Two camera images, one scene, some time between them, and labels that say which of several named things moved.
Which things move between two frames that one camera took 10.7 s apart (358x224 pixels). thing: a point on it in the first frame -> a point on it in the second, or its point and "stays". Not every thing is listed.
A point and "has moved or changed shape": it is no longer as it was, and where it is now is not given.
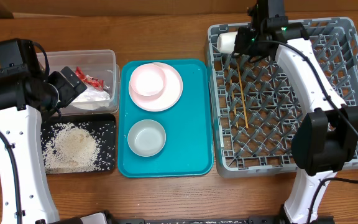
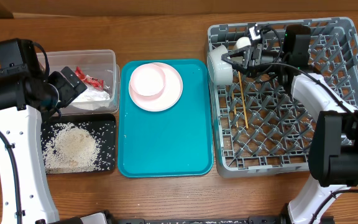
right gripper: [240, 48] -> [248, 60]
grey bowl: [146, 138] -> [220, 70]
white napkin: [91, 98] stays
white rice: [68, 148] stays
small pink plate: [148, 79] stays
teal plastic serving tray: [188, 125] stays
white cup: [225, 42] has moved or changed shape
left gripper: [69, 91] stays
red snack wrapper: [97, 83] stays
